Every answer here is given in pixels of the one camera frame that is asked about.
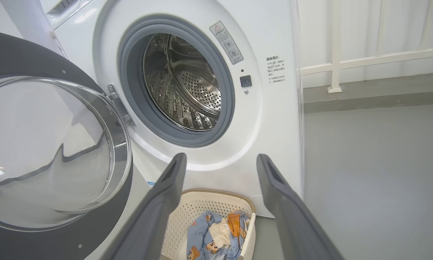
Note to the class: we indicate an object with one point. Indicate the blue garment with cream lining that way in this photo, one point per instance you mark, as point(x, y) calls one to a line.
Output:
point(220, 231)

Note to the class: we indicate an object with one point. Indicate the grey warning sticker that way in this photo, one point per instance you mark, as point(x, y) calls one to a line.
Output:
point(226, 42)

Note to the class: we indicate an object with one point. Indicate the blue cartoon print garment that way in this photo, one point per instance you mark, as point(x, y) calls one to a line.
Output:
point(198, 234)

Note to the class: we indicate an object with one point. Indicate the cream perforated plastic laundry basket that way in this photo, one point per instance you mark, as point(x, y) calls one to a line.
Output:
point(202, 204)

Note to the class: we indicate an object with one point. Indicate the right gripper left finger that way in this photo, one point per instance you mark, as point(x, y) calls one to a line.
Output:
point(147, 224)

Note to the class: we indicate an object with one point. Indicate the dark washing machine door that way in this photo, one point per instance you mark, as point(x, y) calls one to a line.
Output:
point(21, 54)

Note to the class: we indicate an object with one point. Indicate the small printed text label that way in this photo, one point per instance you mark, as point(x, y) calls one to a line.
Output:
point(276, 70)

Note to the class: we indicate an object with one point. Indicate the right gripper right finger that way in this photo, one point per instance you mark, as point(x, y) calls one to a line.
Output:
point(295, 224)

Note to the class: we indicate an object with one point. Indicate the white front-load washing machine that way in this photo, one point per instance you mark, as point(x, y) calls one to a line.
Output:
point(274, 144)

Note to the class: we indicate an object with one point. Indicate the black door lock socket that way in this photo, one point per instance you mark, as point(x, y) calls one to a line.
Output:
point(245, 81)

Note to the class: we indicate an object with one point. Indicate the white metal rack frame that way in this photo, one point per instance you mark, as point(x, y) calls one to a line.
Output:
point(382, 58)

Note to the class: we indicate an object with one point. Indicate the stainless steel washer drum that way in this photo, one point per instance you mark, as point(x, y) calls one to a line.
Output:
point(187, 86)

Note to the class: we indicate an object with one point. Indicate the metal door hinge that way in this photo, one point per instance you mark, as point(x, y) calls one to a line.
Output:
point(118, 103)

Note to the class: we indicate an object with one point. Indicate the white detergent drawer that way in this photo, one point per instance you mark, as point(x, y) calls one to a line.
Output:
point(63, 7)

